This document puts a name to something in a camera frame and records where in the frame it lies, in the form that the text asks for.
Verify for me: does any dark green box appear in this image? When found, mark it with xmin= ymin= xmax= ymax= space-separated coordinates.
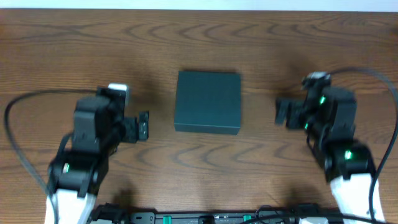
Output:
xmin=174 ymin=71 xmax=242 ymax=135

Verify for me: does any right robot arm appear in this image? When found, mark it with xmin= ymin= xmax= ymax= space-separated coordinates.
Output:
xmin=275 ymin=86 xmax=384 ymax=221

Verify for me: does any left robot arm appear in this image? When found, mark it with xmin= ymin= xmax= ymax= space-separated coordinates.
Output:
xmin=45 ymin=91 xmax=149 ymax=223

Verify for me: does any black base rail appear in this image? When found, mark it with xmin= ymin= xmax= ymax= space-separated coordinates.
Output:
xmin=88 ymin=202 xmax=346 ymax=224

